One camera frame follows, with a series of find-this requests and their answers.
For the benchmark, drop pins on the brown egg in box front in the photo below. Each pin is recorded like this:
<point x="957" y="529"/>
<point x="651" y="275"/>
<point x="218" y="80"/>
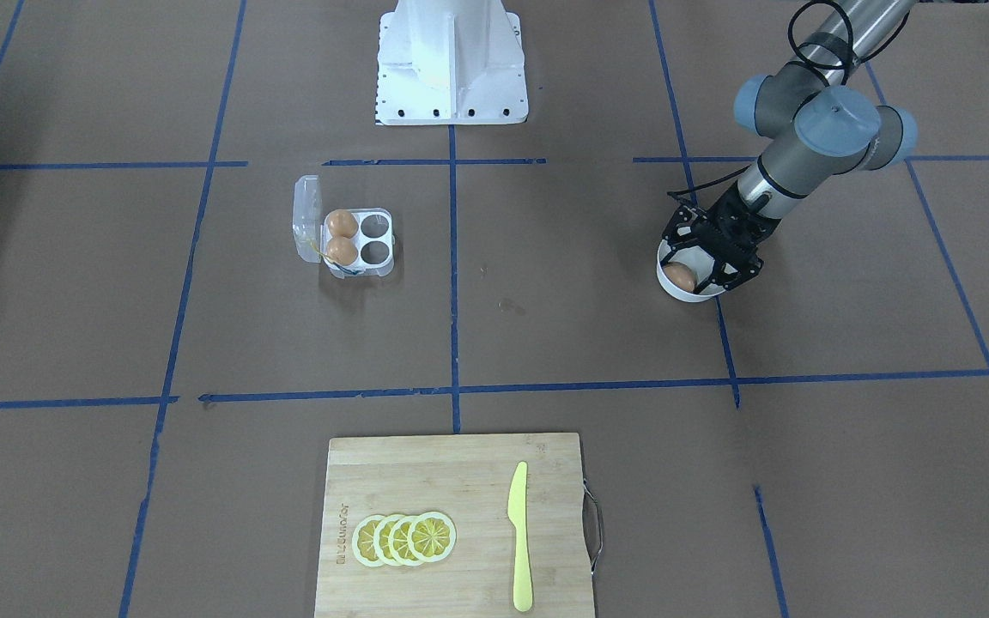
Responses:
<point x="342" y="250"/>

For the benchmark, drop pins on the white bowl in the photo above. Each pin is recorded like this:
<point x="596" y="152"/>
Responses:
<point x="677" y="293"/>

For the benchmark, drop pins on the yellow plastic knife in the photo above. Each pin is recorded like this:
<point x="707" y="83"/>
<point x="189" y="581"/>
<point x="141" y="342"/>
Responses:
<point x="522" y="586"/>

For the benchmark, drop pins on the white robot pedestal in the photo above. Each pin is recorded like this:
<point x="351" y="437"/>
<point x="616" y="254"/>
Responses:
<point x="450" y="63"/>

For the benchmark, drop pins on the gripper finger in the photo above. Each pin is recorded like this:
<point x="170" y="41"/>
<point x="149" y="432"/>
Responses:
<point x="716" y="276"/>
<point x="680" y="245"/>

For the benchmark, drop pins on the clear plastic egg box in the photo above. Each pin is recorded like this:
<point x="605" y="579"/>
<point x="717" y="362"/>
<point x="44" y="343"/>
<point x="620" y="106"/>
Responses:
<point x="375" y="240"/>

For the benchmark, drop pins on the wooden cutting board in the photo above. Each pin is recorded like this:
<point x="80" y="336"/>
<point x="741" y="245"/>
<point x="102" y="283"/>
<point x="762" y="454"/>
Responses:
<point x="466" y="476"/>

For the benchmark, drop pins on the lemon slice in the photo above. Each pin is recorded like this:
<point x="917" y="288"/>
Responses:
<point x="365" y="542"/>
<point x="382" y="542"/>
<point x="431" y="536"/>
<point x="399" y="542"/>

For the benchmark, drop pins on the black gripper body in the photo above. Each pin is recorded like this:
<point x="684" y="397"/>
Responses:
<point x="733" y="218"/>

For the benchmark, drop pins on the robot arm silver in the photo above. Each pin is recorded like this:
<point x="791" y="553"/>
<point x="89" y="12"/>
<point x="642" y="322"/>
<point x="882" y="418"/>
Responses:
<point x="817" y="127"/>

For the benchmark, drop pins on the brown egg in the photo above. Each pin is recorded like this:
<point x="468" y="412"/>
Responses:
<point x="342" y="250"/>
<point x="681" y="276"/>
<point x="342" y="223"/>

